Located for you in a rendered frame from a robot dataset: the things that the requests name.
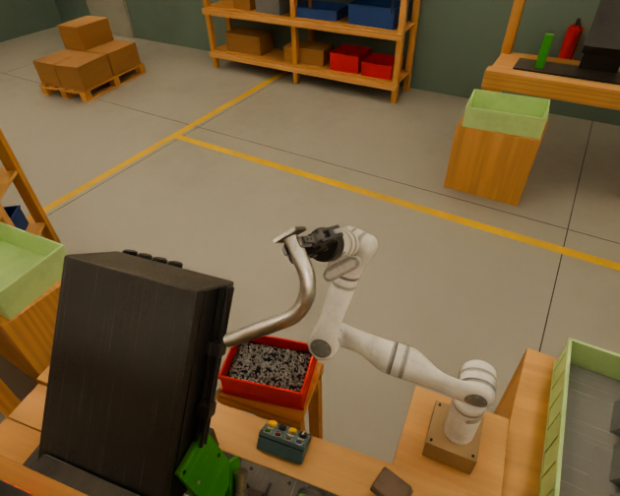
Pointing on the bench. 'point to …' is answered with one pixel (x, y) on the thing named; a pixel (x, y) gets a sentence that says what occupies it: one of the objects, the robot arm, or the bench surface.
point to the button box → (288, 449)
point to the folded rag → (390, 485)
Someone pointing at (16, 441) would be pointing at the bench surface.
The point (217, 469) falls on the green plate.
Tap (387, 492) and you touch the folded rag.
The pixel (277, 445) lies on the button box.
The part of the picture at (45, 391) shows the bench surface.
